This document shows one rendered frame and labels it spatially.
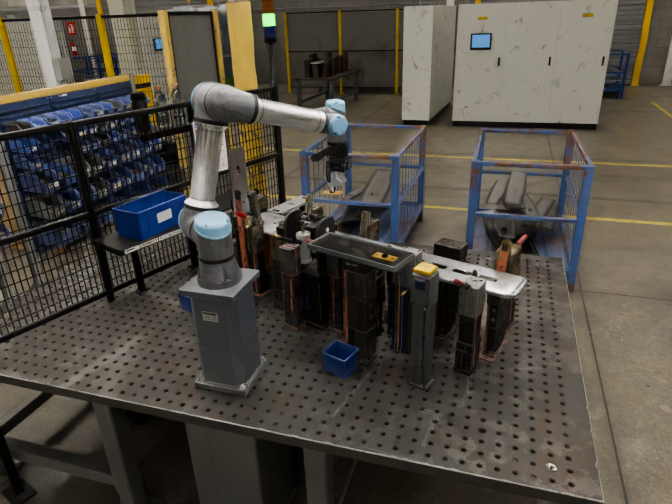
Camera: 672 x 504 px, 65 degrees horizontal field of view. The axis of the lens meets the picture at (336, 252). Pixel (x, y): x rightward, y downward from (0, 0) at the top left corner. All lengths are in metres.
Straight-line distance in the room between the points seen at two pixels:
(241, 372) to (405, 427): 0.60
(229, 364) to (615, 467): 1.83
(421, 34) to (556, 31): 2.16
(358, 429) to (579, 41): 8.72
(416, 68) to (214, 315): 8.52
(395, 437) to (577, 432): 0.57
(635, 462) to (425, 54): 8.07
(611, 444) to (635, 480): 0.21
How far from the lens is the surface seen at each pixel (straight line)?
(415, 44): 9.97
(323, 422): 1.84
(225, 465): 2.18
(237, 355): 1.91
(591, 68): 9.98
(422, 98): 10.03
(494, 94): 9.94
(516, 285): 2.04
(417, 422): 1.83
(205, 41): 5.67
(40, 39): 6.99
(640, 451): 3.02
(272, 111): 1.77
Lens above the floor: 1.92
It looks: 24 degrees down
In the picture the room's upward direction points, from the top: 2 degrees counter-clockwise
